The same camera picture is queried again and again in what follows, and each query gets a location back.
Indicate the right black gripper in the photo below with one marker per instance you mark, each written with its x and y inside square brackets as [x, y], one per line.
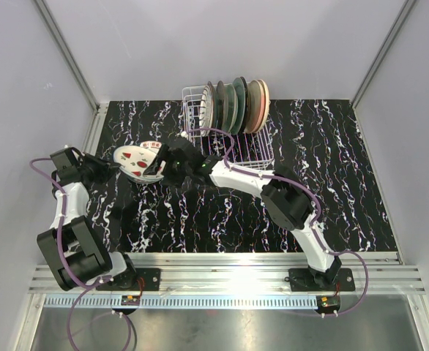
[165, 154]

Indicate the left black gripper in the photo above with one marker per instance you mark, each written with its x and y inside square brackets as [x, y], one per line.
[106, 169]

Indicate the white watermelon plate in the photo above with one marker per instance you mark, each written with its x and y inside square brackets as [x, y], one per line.
[135, 159]

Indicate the grey reindeer snowflake plate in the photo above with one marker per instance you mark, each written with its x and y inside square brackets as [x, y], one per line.
[222, 106]

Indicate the green plate with flower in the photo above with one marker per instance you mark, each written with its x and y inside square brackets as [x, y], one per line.
[232, 109]

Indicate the pink cream branch plate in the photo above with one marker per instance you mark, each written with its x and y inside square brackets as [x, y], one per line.
[256, 106]

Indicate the dark striped rim plate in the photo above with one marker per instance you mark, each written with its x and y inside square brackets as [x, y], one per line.
[240, 85]

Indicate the orange cream leaf plate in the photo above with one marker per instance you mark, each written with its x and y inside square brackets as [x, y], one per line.
[266, 103]

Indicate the white blue sunburst plate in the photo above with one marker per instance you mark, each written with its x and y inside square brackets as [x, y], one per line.
[206, 110]

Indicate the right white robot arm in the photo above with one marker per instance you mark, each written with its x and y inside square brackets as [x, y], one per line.
[288, 204]

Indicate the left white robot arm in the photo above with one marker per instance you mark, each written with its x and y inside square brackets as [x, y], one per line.
[71, 247]

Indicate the left aluminium frame post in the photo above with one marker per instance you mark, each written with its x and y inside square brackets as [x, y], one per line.
[64, 49]

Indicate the aluminium frame post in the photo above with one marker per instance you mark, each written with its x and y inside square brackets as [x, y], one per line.
[385, 47]
[64, 49]

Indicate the white wire dish rack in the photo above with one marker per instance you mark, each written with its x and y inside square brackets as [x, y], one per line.
[248, 150]

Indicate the white slotted cable duct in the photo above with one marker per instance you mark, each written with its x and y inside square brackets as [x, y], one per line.
[296, 302]

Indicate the aluminium mounting rail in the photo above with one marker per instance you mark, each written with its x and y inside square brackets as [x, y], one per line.
[380, 273]

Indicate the right aluminium frame post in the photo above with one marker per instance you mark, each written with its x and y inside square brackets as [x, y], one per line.
[385, 47]

